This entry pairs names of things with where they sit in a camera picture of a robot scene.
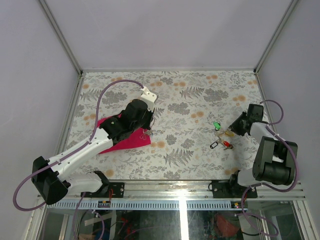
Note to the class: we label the yellow key tag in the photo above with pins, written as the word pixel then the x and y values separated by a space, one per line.
pixel 229 133

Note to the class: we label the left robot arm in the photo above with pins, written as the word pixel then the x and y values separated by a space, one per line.
pixel 55 176

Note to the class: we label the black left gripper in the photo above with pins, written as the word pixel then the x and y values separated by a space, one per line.
pixel 150 113

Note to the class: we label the aluminium frame post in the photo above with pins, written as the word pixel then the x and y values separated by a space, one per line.
pixel 276 34
pixel 60 36

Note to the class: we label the right aluminium frame post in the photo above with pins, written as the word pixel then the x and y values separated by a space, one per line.
pixel 276 34

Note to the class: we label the left aluminium frame post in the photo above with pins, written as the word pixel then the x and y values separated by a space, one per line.
pixel 60 36

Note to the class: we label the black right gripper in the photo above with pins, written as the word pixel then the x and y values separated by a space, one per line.
pixel 234 126

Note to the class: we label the red key tag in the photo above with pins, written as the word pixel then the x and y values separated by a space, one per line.
pixel 227 144

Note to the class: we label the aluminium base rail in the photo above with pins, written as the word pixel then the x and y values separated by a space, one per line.
pixel 194 190

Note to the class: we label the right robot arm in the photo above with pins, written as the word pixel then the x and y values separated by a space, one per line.
pixel 275 162

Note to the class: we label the black key tag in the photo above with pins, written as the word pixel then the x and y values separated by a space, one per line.
pixel 214 145

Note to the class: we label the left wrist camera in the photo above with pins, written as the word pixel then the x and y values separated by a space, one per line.
pixel 149 97

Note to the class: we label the floral patterned table mat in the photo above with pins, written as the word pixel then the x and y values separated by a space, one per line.
pixel 188 103

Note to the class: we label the green key tag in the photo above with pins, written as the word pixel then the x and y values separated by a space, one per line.
pixel 217 126

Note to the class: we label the silver metal keyring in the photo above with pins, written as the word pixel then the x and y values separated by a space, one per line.
pixel 146 133

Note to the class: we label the pink folded cloth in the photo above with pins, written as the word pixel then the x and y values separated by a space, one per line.
pixel 137 139

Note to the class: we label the white perforated cable duct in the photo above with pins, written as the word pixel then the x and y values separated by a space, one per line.
pixel 122 204

